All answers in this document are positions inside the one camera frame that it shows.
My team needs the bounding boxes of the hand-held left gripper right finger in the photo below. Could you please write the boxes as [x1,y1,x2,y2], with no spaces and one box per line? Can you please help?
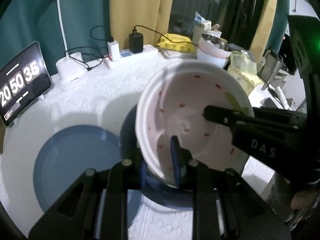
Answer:
[169,135,292,240]

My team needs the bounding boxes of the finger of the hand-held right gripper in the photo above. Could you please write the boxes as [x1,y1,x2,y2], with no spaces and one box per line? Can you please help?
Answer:
[202,105,256,128]
[252,106,310,121]

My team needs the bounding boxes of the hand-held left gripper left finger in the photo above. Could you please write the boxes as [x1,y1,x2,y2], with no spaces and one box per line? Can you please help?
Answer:
[28,149,148,240]

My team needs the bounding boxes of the white bowl with pink inside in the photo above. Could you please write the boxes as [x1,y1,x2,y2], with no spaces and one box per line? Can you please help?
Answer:
[136,61,255,188]

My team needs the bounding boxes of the large blue bowl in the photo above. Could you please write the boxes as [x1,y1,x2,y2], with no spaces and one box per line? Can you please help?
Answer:
[119,106,200,209]

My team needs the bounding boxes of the blue plate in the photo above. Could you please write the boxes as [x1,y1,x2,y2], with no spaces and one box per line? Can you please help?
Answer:
[32,124,142,233]

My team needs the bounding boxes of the person's right hand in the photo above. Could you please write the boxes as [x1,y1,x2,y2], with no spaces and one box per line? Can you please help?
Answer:
[290,185,320,210]

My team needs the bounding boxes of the pale yellow tissue packet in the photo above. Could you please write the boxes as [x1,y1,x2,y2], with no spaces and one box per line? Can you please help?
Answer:
[226,50,264,94]

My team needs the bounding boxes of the steel thermos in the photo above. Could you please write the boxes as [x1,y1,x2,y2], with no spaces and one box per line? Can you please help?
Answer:
[259,47,283,80]

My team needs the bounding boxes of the small pink bowl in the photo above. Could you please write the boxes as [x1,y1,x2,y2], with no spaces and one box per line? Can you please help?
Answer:
[197,34,232,59]

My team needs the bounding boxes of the steel bowl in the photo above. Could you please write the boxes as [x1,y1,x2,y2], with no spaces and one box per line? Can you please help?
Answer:
[202,32,229,52]

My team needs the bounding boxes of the bright yellow printed packet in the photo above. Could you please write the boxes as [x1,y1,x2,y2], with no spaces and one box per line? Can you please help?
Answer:
[156,33,197,53]

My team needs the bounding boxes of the white textured tablecloth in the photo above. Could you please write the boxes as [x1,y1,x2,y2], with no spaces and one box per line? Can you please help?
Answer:
[0,52,300,240]

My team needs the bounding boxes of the white power strip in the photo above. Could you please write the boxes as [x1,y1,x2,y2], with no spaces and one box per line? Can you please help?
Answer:
[104,44,159,69]

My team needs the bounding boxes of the teal curtain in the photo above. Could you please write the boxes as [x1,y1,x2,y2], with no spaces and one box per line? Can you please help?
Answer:
[0,0,112,77]
[271,0,290,53]

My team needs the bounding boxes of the yellow curtain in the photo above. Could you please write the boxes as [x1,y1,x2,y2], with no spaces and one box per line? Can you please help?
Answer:
[109,0,178,52]
[250,0,280,55]

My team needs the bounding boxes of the blue white packet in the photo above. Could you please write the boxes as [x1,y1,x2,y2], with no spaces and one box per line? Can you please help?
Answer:
[194,11,208,28]

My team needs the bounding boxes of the black charger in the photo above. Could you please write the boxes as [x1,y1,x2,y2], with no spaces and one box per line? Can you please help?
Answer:
[129,33,144,53]

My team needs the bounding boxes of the dark glass sliding door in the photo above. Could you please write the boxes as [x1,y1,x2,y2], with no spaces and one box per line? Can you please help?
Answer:
[169,0,265,48]

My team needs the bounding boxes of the white desk lamp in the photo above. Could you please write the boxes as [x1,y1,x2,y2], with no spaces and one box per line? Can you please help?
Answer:
[30,0,88,92]

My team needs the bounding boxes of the white charger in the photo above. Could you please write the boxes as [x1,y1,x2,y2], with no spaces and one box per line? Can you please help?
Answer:
[107,41,120,62]

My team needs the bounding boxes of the tablet showing clock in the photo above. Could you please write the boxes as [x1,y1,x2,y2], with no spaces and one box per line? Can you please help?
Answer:
[0,41,54,127]

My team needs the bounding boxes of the black charger cable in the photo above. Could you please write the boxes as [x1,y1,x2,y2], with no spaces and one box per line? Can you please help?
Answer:
[133,24,201,48]

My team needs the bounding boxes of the black lamp cable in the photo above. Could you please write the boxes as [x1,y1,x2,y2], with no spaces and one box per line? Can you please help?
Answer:
[65,46,111,71]

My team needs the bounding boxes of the black looped cable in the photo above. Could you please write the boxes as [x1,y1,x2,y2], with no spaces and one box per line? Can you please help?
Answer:
[89,26,115,43]

